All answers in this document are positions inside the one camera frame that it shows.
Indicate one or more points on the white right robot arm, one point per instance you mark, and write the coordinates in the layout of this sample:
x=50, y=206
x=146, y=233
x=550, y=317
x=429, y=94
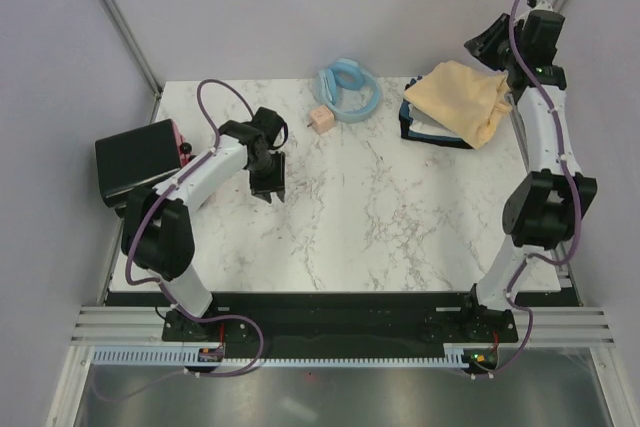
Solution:
x=548, y=206

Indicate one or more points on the black pink drawer organizer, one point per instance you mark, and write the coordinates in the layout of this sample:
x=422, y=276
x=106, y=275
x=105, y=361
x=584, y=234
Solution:
x=140, y=157

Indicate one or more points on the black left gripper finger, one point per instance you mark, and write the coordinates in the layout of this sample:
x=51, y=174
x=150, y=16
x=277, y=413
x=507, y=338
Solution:
x=264, y=196
x=280, y=195

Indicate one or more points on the white slotted cable duct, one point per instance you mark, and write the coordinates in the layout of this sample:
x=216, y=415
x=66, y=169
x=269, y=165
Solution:
x=193, y=356

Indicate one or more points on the yellow t shirt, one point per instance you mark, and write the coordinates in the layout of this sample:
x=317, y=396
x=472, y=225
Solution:
x=467, y=102

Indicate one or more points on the aluminium frame post left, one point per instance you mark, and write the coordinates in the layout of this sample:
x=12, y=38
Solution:
x=132, y=46

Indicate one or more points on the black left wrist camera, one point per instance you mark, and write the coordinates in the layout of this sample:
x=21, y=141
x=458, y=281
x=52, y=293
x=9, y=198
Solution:
x=272, y=125

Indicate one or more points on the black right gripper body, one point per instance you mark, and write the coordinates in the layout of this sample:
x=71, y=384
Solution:
x=520, y=48

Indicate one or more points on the aluminium frame rail front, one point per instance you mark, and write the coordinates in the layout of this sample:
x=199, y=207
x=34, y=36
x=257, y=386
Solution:
x=543, y=327

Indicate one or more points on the small pink cube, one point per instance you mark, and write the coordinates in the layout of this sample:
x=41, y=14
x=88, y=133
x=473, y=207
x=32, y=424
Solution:
x=321, y=120

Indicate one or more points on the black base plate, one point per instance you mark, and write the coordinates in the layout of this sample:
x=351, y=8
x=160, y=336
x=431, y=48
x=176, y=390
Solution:
x=230, y=306

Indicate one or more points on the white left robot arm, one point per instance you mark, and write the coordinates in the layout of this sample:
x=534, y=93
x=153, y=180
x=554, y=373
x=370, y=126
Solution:
x=158, y=239

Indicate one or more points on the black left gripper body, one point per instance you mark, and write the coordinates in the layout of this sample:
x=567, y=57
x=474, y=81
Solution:
x=268, y=175

